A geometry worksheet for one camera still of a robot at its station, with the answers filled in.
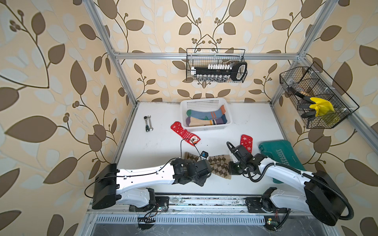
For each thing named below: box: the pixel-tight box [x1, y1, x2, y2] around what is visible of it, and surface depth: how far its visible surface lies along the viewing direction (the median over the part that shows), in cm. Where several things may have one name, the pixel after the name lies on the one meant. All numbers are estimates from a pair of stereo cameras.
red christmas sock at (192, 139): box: [170, 121, 201, 147], surface depth 102 cm
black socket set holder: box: [190, 61, 248, 83], surface depth 86 cm
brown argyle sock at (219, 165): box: [207, 154, 232, 180], surface depth 87 cm
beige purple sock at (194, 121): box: [185, 116, 218, 127], surface depth 109 cm
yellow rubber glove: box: [309, 96, 336, 118], surface depth 67 cm
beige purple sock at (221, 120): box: [212, 113, 228, 125], surface depth 107 cm
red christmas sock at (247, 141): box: [240, 134, 253, 153], surface depth 99 cm
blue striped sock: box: [186, 104, 227, 120], surface depth 113 cm
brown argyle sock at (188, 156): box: [184, 151, 199, 162], surface depth 93 cm
